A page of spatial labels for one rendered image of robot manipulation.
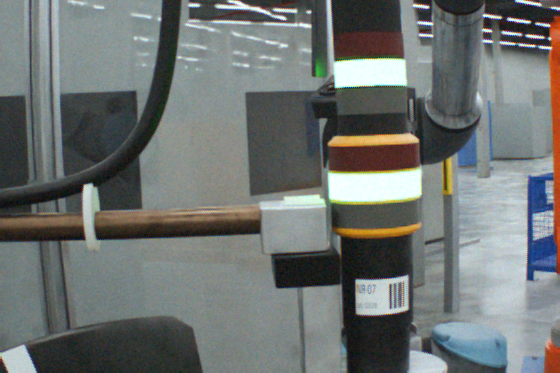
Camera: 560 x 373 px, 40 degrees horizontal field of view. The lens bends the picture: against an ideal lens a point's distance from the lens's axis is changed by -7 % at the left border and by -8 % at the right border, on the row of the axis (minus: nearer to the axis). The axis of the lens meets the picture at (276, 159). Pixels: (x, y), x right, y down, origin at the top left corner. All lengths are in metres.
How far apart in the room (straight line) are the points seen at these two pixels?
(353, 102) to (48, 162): 0.83
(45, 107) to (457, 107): 0.62
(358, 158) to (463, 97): 0.90
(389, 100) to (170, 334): 0.22
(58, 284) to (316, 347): 0.83
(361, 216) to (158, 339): 0.19
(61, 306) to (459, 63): 0.67
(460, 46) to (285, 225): 0.81
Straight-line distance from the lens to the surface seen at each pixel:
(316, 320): 0.38
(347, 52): 0.38
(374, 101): 0.37
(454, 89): 1.24
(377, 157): 0.37
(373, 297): 0.38
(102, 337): 0.50
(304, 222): 0.37
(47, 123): 1.16
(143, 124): 0.38
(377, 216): 0.37
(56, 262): 1.18
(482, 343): 1.16
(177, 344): 0.51
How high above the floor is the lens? 1.59
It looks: 3 degrees down
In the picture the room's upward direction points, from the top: 3 degrees counter-clockwise
